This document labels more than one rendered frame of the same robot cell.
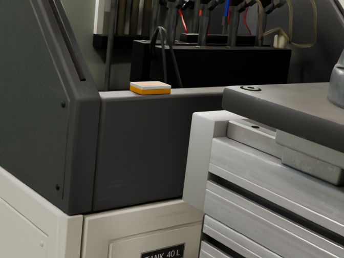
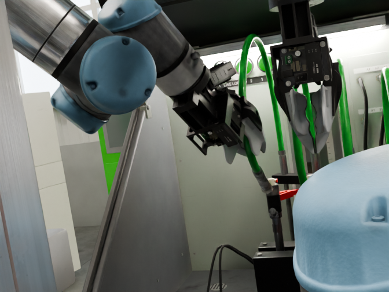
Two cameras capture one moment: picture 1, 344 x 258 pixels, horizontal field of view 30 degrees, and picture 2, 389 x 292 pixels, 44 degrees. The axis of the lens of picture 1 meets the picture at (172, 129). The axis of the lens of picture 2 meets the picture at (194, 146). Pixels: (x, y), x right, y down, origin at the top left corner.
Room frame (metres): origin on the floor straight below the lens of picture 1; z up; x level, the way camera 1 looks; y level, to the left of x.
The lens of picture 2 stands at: (0.57, -0.74, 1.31)
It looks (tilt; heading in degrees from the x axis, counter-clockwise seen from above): 5 degrees down; 59
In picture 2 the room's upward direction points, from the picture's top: 8 degrees counter-clockwise
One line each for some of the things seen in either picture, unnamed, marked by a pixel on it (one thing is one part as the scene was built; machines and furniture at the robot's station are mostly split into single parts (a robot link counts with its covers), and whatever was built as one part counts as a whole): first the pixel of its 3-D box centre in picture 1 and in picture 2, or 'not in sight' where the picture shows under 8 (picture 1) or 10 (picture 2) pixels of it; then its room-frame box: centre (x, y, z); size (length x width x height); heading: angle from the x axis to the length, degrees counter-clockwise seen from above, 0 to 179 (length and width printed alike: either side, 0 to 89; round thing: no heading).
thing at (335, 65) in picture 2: not in sight; (323, 84); (1.07, -0.28, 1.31); 0.05 x 0.02 x 0.09; 130
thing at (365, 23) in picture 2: not in sight; (271, 41); (1.41, 0.19, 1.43); 0.54 x 0.03 x 0.02; 130
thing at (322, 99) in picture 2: not in sight; (322, 119); (1.05, -0.28, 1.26); 0.06 x 0.03 x 0.09; 40
